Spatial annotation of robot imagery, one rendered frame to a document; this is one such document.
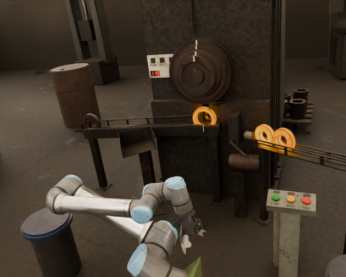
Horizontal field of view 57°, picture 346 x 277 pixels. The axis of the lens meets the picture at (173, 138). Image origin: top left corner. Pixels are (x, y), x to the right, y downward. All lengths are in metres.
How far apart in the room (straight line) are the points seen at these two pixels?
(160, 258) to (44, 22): 10.13
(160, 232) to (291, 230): 0.70
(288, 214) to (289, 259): 0.31
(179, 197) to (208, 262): 0.86
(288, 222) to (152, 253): 0.73
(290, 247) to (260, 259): 0.41
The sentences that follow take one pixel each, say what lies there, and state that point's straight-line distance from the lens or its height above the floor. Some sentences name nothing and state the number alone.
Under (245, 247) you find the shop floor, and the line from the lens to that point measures 2.39.
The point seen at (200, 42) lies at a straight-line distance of 2.32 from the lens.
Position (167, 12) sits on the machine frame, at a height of 1.54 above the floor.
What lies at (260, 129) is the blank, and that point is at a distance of 2.25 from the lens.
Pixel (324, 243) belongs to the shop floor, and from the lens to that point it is 2.50.
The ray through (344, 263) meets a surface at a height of 0.43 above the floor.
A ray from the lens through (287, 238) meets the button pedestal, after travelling 1.92.
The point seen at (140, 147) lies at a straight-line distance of 2.52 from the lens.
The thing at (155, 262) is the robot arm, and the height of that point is 0.46.
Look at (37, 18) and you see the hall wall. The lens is 11.44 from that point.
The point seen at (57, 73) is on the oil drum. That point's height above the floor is 0.85.
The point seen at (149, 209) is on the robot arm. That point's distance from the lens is 1.48.
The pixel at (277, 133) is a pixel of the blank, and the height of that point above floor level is 0.76.
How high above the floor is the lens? 1.62
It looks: 23 degrees down
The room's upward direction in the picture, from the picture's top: 7 degrees counter-clockwise
